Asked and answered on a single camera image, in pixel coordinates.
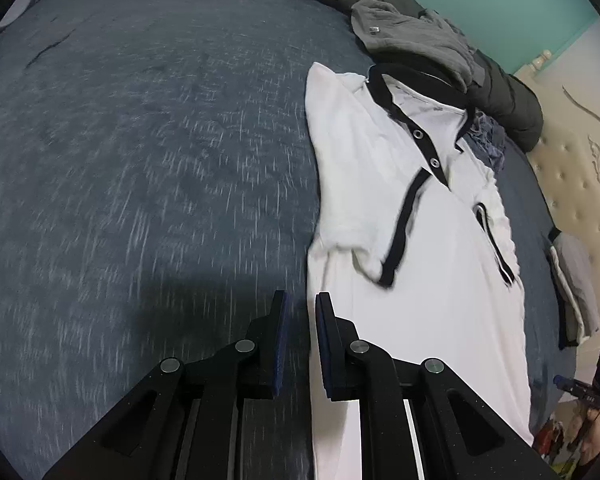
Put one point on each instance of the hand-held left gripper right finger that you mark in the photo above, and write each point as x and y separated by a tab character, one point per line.
324	345

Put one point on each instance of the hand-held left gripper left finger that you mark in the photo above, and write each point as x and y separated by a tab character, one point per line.
278	340

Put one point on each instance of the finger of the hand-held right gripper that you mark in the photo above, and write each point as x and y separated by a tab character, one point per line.
564	381

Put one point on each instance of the white polo shirt black trim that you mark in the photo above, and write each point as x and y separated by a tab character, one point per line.
430	270

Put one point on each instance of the folded grey clothes stack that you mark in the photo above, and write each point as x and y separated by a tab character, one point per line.
580	285

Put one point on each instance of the person's right hand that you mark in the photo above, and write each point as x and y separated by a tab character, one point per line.
590	437

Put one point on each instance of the red orange clutter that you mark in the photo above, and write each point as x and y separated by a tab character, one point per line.
550	435

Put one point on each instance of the cream tufted headboard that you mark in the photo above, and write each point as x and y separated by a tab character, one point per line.
570	185

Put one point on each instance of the blue checked boxer shorts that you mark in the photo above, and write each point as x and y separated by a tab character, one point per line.
490	140

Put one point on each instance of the dark grey rolled duvet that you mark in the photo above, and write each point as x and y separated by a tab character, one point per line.
510	105

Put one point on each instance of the grey sweatshirt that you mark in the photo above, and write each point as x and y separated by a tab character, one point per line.
410	30

